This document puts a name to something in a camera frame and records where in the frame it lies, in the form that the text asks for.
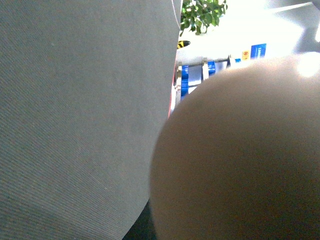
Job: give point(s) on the dark grey table mat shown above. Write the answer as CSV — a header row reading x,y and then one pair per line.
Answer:
x,y
85,87

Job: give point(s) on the potted green plant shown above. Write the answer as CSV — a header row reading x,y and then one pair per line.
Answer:
x,y
197,16

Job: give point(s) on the steel roller shelf rack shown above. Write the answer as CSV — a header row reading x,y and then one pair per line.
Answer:
x,y
221,64

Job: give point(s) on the orange wall sign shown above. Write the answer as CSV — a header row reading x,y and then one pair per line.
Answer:
x,y
245,55

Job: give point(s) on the blue bin on shelf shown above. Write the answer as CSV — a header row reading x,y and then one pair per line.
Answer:
x,y
194,75

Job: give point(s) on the blue wall sign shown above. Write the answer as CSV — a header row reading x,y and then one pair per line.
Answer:
x,y
258,51

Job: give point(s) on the beige plastic dustpan tray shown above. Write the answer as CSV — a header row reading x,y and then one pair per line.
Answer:
x,y
239,158

